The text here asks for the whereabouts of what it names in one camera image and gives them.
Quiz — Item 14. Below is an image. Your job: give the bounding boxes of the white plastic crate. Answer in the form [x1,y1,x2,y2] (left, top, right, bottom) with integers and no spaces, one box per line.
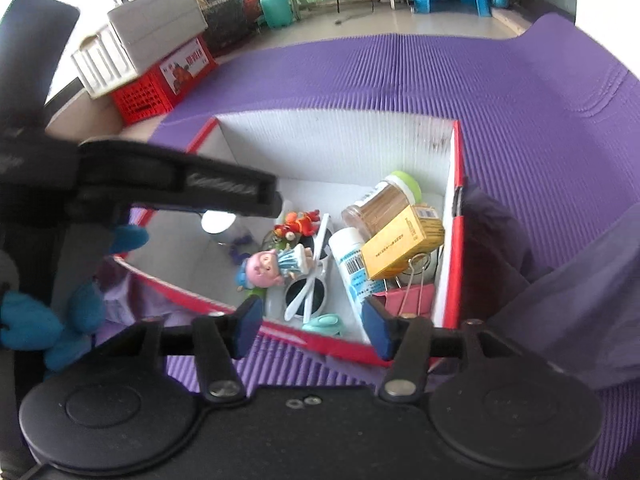
[72,0,206,100]

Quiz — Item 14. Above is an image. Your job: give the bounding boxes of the purple trouser leg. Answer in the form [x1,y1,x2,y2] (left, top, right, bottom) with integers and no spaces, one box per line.
[96,258,198,330]
[460,184,639,389]

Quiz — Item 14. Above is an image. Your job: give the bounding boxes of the blue gloved left hand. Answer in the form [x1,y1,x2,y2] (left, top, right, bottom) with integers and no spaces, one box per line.
[0,224,151,372]

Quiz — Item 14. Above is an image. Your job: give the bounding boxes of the white frame sunglasses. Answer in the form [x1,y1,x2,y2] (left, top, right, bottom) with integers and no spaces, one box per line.
[284,214,330,323]

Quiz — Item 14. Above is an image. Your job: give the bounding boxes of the teal spray bottle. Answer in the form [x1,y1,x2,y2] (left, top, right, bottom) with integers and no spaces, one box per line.
[259,0,293,29]

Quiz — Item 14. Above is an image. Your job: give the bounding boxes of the purple trouser leg right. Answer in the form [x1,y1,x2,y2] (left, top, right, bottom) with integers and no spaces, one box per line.
[460,184,639,389]

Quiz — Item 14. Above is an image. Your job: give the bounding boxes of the purple foam mat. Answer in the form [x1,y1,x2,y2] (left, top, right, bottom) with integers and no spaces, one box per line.
[155,15,639,479]

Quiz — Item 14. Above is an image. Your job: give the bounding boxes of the dark woven basket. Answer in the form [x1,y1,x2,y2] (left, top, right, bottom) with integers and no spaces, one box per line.
[203,0,262,55]

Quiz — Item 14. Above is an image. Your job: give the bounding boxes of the silver cap small jar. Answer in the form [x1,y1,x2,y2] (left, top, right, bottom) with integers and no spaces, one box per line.
[201,210,250,245]

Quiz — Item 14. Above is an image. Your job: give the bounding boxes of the white blue tube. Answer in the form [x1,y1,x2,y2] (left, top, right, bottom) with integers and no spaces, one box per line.
[329,228,386,326]

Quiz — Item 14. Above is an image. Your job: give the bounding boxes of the yellow small carton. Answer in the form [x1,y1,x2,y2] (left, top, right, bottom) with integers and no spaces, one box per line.
[361,205,445,280]

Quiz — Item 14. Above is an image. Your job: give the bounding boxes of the red orange toy figure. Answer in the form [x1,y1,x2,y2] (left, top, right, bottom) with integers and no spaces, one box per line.
[273,209,321,242]

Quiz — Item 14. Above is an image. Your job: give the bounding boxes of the red white cardboard box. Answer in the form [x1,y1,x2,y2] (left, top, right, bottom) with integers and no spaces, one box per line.
[112,108,467,369]

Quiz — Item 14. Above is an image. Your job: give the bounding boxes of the red plastic crate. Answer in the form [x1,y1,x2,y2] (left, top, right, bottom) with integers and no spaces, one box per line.
[111,35,218,126]

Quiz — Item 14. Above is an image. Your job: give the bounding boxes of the pink head doll figurine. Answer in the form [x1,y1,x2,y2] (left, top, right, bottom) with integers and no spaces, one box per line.
[236,244,314,290]

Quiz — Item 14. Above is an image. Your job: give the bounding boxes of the purple trouser leg left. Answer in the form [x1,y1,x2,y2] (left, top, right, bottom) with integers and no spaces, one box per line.
[96,258,198,330]

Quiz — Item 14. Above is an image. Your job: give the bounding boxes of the green lid toothpick jar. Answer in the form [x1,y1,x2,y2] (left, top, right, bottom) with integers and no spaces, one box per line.
[342,170,422,240]

